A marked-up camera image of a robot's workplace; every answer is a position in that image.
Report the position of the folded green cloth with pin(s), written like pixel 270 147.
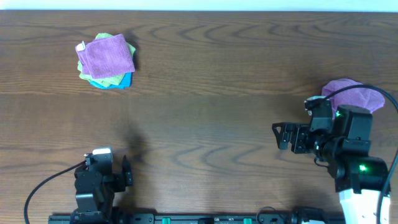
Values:
pixel 103 81

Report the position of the crumpled purple cloth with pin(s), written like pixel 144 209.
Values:
pixel 361 97

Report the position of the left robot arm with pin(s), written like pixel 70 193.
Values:
pixel 96 207

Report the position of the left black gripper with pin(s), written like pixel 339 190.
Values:
pixel 125 180

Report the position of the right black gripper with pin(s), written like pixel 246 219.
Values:
pixel 300 130

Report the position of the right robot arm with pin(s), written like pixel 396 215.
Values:
pixel 361 181

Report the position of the folded blue cloth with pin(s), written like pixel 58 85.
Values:
pixel 125 83

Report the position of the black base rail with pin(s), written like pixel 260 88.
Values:
pixel 147 218

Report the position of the purple microfiber cloth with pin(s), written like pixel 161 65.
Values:
pixel 106 57

